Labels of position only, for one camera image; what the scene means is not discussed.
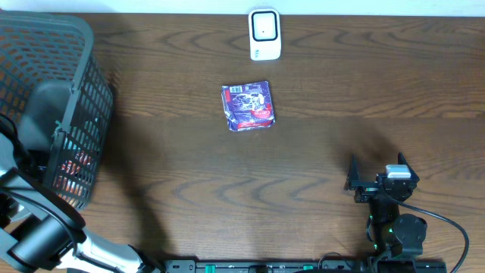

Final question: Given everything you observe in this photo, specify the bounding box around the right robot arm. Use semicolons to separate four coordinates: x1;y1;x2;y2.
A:
345;153;427;272

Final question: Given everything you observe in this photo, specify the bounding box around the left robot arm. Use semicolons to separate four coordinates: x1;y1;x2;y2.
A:
1;134;166;272

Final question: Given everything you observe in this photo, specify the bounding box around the purple snack packet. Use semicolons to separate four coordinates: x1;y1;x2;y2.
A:
221;80;275;132

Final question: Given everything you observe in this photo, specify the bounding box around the white barcode scanner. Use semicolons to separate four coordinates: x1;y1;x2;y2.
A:
248;8;282;61

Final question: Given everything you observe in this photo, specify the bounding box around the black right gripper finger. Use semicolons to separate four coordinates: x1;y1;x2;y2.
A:
344;155;360;190
397;152;420;183

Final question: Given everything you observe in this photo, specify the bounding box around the grey plastic mesh basket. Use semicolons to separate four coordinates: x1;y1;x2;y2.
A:
1;11;114;210

